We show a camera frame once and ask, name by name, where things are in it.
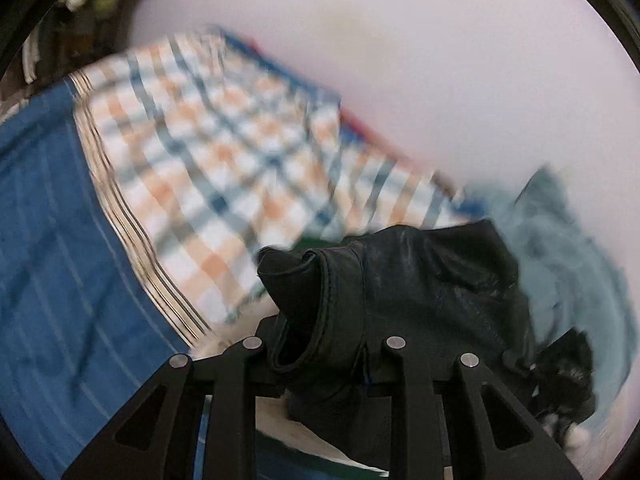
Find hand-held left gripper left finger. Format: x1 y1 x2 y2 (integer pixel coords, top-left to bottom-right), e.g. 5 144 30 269
60 336 283 480

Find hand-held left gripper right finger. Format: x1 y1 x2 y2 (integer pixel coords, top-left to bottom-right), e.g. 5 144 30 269
367 336 583 480

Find black leather jacket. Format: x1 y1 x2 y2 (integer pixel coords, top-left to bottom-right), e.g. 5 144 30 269
256 219 540 461

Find black clothes rack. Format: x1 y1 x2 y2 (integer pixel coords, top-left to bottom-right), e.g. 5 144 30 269
0 0 151 86

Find white folded fleece garment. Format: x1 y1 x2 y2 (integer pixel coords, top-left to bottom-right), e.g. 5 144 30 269
192 305 388 476

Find teal duvet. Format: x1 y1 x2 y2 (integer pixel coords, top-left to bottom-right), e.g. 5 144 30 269
465 166 632 467

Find green folded garment white stripes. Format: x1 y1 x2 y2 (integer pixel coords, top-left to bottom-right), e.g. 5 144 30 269
255 437 391 480

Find blue striped plaid bed cover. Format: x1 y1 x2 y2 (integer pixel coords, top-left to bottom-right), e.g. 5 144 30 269
0 29 481 480

